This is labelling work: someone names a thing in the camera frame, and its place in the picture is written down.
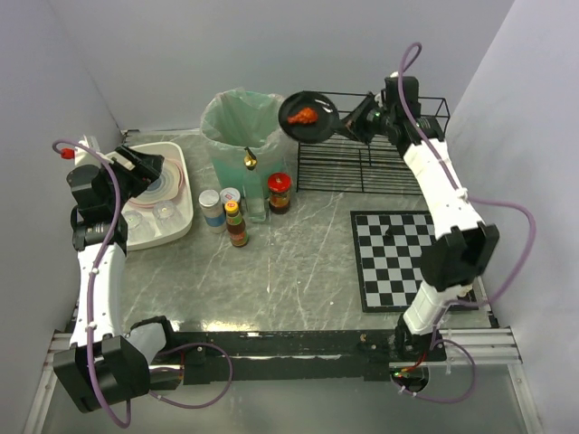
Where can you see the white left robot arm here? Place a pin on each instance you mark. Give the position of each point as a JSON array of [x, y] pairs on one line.
[[102, 366]]

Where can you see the black wire dish rack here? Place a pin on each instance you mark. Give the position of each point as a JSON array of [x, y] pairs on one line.
[[342, 165]]

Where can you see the glass oil bottle gold spout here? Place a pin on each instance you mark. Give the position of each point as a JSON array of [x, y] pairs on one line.
[[253, 189]]

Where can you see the clear wine glass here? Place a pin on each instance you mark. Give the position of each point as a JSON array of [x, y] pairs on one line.
[[167, 216], [139, 228]]

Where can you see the silver lid spice jar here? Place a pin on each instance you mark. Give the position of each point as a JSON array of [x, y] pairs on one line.
[[230, 194]]

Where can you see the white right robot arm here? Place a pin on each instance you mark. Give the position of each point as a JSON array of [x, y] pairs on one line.
[[463, 242]]

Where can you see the pink plate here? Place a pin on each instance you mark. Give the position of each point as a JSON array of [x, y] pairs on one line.
[[181, 178]]

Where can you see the white jar blue label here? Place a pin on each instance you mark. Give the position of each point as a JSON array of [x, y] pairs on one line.
[[213, 211]]

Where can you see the red fried chicken drumstick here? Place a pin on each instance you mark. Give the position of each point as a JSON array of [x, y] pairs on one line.
[[306, 116]]

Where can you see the red lid sauce jar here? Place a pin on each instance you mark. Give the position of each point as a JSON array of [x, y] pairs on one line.
[[279, 185]]

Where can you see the brown sauce bottle yellow cap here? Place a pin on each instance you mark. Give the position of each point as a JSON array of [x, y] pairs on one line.
[[235, 224]]

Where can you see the green bin with pink bag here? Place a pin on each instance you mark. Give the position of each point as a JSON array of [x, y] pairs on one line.
[[238, 119]]

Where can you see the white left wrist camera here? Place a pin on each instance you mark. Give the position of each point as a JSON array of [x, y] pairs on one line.
[[84, 150]]

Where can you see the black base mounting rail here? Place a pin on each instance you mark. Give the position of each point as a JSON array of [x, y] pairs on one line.
[[371, 355]]

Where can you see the black small plate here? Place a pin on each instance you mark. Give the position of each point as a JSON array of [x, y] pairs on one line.
[[322, 130]]

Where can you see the black white chessboard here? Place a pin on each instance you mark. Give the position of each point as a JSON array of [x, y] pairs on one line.
[[388, 269]]

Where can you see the white plastic wash basin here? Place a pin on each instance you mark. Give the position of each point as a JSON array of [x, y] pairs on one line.
[[172, 185]]

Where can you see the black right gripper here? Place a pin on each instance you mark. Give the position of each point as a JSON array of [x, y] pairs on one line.
[[360, 120]]

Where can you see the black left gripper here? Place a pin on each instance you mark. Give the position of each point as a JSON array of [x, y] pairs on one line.
[[137, 167]]

